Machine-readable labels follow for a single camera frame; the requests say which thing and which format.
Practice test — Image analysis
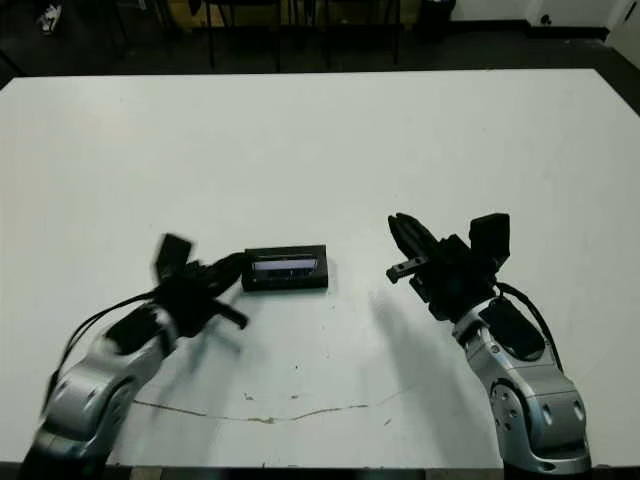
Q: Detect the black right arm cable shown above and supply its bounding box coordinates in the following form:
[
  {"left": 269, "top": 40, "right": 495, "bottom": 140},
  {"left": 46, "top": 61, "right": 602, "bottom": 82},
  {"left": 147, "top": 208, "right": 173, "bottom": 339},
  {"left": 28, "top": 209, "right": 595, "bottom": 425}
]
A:
[{"left": 492, "top": 281, "right": 567, "bottom": 375}]

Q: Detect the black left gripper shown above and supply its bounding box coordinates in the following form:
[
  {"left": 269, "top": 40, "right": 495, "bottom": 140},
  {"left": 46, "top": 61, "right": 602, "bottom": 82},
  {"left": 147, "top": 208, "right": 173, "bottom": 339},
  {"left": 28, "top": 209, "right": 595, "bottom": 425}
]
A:
[{"left": 152, "top": 251, "right": 250, "bottom": 337}]

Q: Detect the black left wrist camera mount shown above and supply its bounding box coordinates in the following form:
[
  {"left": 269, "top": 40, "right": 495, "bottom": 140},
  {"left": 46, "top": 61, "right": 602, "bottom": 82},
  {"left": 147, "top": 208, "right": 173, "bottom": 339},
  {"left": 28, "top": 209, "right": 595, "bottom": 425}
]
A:
[{"left": 151, "top": 232, "right": 195, "bottom": 280}]

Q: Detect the white cabinet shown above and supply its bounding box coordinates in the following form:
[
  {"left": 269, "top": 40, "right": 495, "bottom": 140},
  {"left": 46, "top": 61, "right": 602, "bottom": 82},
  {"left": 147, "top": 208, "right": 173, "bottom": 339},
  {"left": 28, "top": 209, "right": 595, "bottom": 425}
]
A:
[{"left": 607, "top": 0, "right": 640, "bottom": 49}]

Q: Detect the black box lid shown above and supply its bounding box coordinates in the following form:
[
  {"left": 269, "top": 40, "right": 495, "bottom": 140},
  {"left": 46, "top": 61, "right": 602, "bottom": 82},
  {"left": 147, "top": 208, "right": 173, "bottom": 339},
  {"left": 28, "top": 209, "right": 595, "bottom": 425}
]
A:
[{"left": 241, "top": 243, "right": 330, "bottom": 293}]

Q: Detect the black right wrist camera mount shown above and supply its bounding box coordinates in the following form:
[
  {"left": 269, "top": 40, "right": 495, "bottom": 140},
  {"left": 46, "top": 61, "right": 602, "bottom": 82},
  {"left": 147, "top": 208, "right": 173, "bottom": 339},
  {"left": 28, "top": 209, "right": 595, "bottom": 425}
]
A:
[{"left": 469, "top": 213, "right": 512, "bottom": 267}]

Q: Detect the white sneaker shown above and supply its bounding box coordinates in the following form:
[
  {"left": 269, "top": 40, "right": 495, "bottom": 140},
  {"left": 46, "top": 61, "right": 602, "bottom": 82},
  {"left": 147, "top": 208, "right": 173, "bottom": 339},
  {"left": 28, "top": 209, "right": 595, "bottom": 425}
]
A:
[{"left": 39, "top": 3, "right": 64, "bottom": 36}]

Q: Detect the black waste bin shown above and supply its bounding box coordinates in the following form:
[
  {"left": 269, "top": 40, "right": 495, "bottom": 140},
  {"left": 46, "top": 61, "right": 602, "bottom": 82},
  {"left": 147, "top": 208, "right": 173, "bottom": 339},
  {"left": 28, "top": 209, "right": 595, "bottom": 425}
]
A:
[{"left": 418, "top": 0, "right": 459, "bottom": 39}]

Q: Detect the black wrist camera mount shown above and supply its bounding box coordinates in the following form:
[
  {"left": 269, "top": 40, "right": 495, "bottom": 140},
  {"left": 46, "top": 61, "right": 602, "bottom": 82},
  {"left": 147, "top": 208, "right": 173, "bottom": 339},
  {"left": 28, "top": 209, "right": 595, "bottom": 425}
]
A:
[
  {"left": 469, "top": 213, "right": 512, "bottom": 267},
  {"left": 151, "top": 232, "right": 195, "bottom": 280}
]

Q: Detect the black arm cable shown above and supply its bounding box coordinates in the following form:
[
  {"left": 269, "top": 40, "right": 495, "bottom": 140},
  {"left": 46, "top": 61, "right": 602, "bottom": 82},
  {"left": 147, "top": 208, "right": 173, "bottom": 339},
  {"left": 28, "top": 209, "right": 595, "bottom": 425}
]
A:
[
  {"left": 492, "top": 281, "right": 567, "bottom": 375},
  {"left": 47, "top": 291, "right": 162, "bottom": 396}
]

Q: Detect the black metal chair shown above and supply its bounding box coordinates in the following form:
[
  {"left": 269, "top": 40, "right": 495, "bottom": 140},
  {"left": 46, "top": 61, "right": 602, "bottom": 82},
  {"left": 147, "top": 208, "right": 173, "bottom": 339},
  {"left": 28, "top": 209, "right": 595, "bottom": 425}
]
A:
[
  {"left": 324, "top": 0, "right": 404, "bottom": 69},
  {"left": 205, "top": 0, "right": 284, "bottom": 72}
]

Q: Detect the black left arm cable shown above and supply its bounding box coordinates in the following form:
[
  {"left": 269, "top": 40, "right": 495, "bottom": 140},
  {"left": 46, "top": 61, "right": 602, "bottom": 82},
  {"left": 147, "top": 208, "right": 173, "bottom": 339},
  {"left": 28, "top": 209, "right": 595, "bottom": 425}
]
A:
[{"left": 47, "top": 291, "right": 162, "bottom": 396}]

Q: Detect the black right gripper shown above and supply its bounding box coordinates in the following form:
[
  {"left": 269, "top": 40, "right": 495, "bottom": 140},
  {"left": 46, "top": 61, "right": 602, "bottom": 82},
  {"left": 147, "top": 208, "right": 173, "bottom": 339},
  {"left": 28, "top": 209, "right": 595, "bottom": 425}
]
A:
[{"left": 384, "top": 212, "right": 502, "bottom": 322}]

